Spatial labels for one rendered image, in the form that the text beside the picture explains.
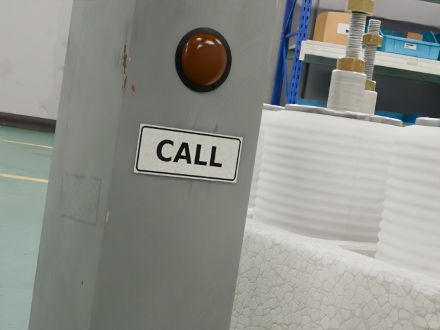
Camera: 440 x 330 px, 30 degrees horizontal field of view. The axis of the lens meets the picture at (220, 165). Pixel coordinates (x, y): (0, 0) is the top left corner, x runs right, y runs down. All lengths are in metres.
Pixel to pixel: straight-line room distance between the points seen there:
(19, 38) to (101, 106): 5.27
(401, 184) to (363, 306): 0.07
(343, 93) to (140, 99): 0.22
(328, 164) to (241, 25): 0.16
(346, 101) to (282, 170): 0.06
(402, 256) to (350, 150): 0.09
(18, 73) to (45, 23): 0.38
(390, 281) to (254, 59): 0.12
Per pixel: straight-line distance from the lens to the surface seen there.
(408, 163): 0.42
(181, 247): 0.35
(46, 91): 5.58
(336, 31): 5.03
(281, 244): 0.45
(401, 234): 0.42
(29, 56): 5.60
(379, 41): 0.70
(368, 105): 0.69
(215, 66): 0.35
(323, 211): 0.49
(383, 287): 0.39
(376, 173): 0.50
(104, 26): 0.36
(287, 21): 5.42
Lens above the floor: 0.24
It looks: 3 degrees down
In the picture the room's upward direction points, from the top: 8 degrees clockwise
